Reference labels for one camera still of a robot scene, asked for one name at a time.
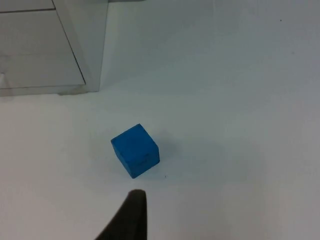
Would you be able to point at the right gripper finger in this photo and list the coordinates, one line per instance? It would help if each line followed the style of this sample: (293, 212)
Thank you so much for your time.
(131, 220)

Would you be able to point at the blue cube block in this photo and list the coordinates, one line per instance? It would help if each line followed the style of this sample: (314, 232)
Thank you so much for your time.
(136, 151)

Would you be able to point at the grey chest of drawers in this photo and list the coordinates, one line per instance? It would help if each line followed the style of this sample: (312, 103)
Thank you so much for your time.
(42, 47)

